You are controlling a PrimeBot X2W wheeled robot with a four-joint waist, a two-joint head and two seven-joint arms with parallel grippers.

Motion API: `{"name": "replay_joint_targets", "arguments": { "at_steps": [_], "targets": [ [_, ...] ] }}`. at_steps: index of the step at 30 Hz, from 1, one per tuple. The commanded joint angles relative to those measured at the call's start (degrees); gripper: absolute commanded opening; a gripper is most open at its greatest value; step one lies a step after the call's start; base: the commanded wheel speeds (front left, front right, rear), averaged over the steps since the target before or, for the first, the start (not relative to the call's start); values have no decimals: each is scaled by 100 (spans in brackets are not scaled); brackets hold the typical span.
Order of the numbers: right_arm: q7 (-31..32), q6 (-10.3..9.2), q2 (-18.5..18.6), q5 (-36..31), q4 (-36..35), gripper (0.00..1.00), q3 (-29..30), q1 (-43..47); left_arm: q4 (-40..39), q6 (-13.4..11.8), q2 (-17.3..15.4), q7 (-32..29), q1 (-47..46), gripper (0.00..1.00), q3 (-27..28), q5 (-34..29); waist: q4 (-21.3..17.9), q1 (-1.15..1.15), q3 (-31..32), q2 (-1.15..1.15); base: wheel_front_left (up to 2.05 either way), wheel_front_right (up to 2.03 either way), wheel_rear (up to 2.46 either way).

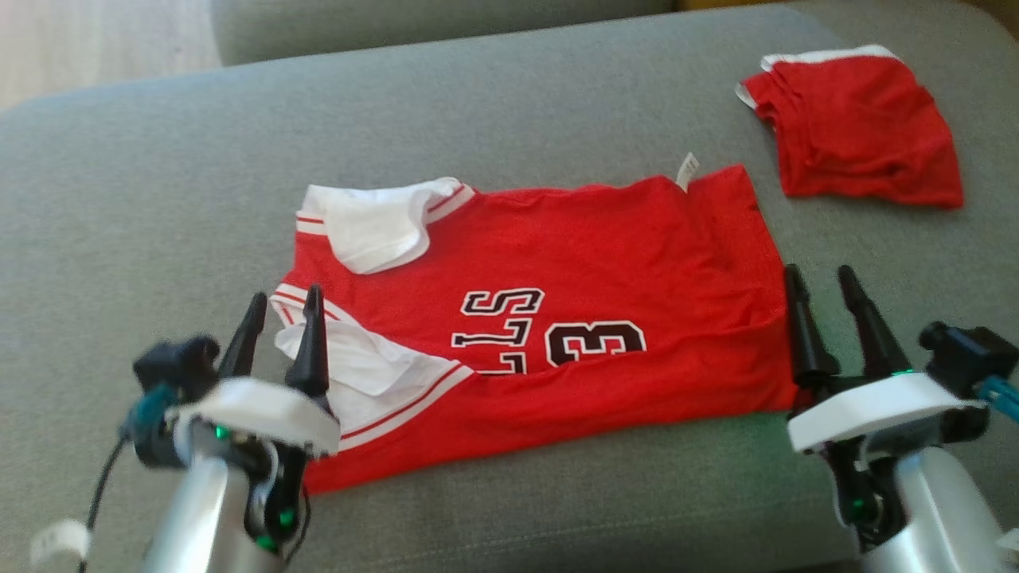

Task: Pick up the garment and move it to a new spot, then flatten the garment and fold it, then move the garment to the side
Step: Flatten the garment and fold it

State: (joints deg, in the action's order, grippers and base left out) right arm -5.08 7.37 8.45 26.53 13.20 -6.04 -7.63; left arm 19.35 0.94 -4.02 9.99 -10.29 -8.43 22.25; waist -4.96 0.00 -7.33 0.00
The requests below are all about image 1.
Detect grey sofa seat cushion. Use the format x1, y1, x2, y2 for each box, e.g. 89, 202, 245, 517
0, 4, 1019, 573

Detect red shorts with white trim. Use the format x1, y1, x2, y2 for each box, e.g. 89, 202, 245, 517
734, 44, 966, 210

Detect black left camera cable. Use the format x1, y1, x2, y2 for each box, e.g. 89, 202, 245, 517
76, 434, 132, 573

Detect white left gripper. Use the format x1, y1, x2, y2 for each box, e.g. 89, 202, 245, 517
131, 284, 342, 554

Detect white cable label tag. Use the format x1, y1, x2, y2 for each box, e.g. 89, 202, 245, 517
30, 519, 92, 567

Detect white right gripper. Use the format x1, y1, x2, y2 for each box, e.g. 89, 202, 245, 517
783, 264, 990, 552

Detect red jersey with white sleeves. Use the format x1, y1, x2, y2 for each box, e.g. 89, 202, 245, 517
269, 151, 801, 496

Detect grey sofa back cushion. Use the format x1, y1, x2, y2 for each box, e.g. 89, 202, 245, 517
209, 0, 677, 67

